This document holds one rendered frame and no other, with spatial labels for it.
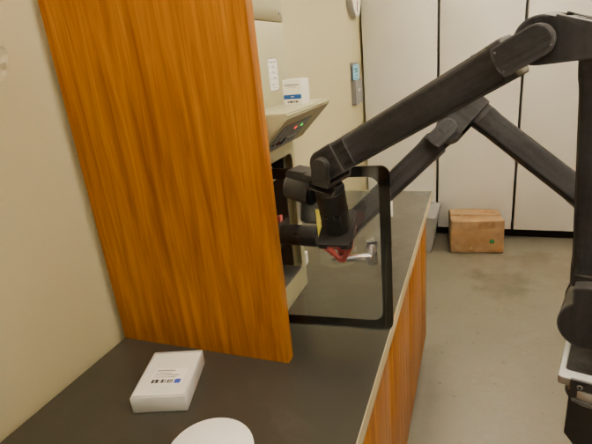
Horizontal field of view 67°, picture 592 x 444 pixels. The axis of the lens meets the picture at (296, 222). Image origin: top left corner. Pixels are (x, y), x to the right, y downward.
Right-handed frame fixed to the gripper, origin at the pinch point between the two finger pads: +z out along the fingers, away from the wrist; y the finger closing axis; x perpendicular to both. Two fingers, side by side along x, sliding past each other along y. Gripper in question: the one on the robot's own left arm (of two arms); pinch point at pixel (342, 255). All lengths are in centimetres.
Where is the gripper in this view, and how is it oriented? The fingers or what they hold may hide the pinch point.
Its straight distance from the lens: 99.4
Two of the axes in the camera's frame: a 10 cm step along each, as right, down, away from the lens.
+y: -2.2, 7.1, -6.7
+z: 2.0, 7.1, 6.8
